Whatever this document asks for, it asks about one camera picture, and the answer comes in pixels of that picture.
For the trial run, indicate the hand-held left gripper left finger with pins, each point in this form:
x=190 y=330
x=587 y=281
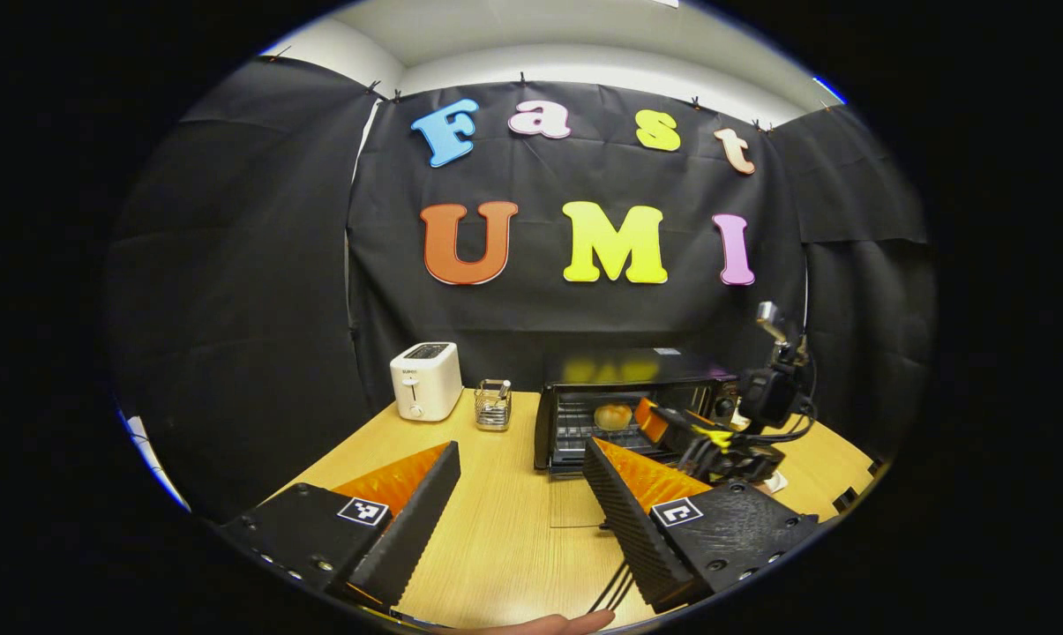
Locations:
x=407 y=538

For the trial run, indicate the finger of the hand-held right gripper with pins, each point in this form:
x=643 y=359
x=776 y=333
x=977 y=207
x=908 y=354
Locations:
x=650 y=419

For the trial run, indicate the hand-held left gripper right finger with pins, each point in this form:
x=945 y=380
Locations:
x=637 y=538

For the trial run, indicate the golden bread roll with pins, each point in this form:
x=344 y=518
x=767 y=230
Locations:
x=613 y=416

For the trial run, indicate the black electric oven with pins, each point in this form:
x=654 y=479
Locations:
x=619 y=366

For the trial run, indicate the white square plate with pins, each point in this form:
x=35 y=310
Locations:
x=776 y=483

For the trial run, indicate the clear glass holder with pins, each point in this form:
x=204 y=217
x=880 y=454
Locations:
x=493 y=406

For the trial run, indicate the white toaster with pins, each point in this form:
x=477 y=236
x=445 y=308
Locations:
x=425 y=381

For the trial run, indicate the black backdrop cloth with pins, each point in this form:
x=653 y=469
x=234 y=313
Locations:
x=231 y=309

